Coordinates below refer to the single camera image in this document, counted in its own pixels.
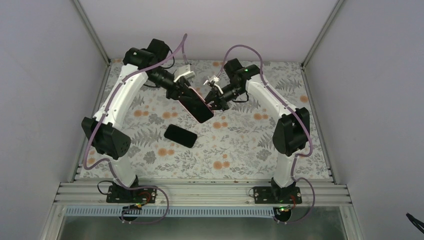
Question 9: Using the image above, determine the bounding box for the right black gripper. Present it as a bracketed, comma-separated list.
[199, 82, 245, 112]

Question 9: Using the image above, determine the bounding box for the black smartphone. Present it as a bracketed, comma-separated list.
[180, 88, 215, 124]

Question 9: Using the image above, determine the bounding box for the pink phone case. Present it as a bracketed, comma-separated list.
[179, 86, 216, 124]

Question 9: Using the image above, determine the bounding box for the black phone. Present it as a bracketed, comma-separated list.
[164, 124, 198, 148]

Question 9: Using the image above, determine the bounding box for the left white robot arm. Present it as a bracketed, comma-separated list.
[81, 34, 194, 203]

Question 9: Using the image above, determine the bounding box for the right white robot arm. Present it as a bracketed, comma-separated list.
[204, 58, 313, 204]

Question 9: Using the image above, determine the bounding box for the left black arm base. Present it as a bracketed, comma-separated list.
[105, 183, 157, 204]

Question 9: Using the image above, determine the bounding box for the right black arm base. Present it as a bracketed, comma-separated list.
[247, 186, 303, 205]

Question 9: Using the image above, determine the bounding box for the floral patterned table mat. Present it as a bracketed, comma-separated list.
[81, 58, 332, 181]

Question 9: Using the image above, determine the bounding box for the black object at edge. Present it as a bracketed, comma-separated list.
[405, 212, 424, 234]

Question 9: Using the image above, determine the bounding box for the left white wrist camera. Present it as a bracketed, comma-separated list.
[173, 64, 196, 83]

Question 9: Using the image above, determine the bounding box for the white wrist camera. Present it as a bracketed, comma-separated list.
[203, 75, 224, 95]
[173, 64, 196, 83]

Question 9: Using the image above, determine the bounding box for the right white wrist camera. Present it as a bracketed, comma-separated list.
[203, 75, 224, 95]

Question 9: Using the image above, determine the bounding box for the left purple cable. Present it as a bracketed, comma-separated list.
[82, 33, 188, 193]

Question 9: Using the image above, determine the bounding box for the purple cable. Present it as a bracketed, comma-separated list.
[215, 44, 316, 186]
[82, 33, 188, 193]

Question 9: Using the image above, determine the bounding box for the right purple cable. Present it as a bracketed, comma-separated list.
[215, 44, 316, 186]

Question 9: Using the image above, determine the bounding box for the aluminium mounting rail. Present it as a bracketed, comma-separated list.
[53, 179, 352, 207]

